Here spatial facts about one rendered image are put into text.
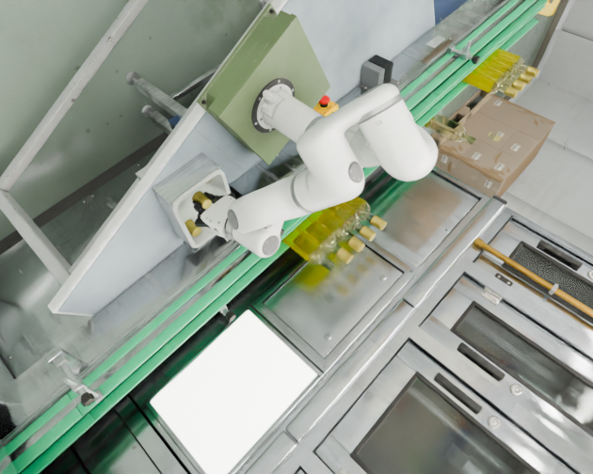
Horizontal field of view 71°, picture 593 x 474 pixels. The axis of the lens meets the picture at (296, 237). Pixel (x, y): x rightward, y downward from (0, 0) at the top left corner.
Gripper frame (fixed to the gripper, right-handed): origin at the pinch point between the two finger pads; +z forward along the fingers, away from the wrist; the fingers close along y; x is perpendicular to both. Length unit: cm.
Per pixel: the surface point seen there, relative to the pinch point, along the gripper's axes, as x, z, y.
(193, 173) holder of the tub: 7.7, 2.9, 2.1
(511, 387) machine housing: -65, -75, 31
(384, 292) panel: -50, -32, 29
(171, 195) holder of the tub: 7.3, 1.3, -6.3
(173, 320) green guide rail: -24.2, -2.3, -26.0
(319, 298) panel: -46, -18, 13
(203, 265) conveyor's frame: -20.6, 3.3, -9.0
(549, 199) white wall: -343, 38, 399
